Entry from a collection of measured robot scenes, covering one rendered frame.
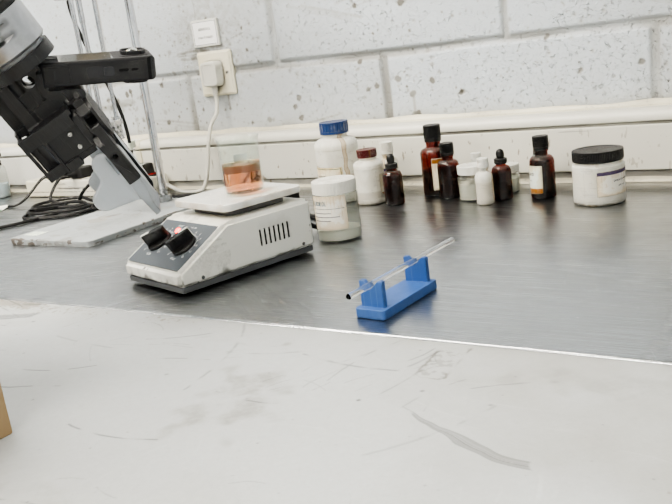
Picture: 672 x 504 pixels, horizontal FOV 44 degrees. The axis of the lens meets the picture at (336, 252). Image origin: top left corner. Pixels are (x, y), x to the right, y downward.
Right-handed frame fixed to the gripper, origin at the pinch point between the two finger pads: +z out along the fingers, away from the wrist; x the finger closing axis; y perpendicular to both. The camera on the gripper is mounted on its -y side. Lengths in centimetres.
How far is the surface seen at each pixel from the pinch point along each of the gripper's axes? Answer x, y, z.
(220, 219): -0.9, -4.0, 7.8
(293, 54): -58, -30, 16
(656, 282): 34, -35, 23
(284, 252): -0.8, -7.8, 16.4
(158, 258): -1.3, 4.6, 7.4
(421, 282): 21.3, -17.5, 15.9
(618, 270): 28, -34, 24
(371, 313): 25.8, -11.4, 12.0
